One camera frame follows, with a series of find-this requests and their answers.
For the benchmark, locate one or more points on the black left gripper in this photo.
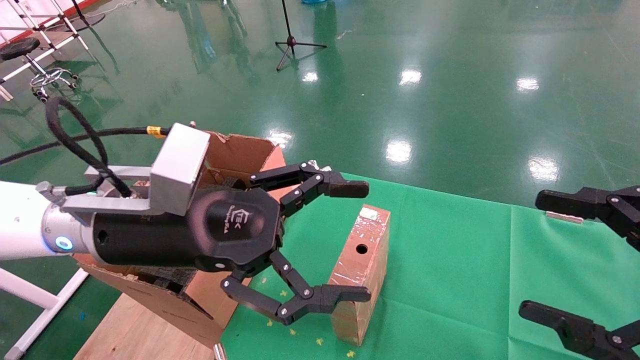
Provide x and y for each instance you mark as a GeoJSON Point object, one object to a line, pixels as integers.
{"type": "Point", "coordinates": [200, 235]}

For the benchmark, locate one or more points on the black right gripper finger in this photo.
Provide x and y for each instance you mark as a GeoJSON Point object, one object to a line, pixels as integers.
{"type": "Point", "coordinates": [565, 201]}
{"type": "Point", "coordinates": [580, 335]}

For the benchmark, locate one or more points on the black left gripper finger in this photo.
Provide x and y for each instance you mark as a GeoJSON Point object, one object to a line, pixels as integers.
{"type": "Point", "coordinates": [345, 189]}

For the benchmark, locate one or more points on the small taped cardboard box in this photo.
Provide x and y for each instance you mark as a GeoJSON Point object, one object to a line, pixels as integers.
{"type": "Point", "coordinates": [357, 265]}

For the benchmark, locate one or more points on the large open cardboard carton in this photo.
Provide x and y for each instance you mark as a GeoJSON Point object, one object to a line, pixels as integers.
{"type": "Point", "coordinates": [165, 310]}

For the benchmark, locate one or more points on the black foam insert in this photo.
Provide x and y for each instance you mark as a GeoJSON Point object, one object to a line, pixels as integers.
{"type": "Point", "coordinates": [170, 277]}
{"type": "Point", "coordinates": [225, 180]}

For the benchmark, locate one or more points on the green table cloth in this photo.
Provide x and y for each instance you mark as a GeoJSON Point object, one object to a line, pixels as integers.
{"type": "Point", "coordinates": [450, 280]}

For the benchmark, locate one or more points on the black tripod stand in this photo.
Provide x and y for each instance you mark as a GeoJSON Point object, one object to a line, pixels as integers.
{"type": "Point", "coordinates": [291, 42]}

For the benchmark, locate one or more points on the black floor stand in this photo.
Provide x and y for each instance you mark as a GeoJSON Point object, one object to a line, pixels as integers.
{"type": "Point", "coordinates": [90, 20]}

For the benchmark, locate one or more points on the black round stool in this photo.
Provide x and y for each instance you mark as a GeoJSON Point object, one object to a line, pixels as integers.
{"type": "Point", "coordinates": [20, 47]}

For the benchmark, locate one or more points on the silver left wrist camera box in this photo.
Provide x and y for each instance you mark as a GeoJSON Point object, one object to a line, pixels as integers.
{"type": "Point", "coordinates": [180, 160]}

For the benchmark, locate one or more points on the white table support frame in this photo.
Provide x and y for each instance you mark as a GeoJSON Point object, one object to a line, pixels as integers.
{"type": "Point", "coordinates": [47, 315]}

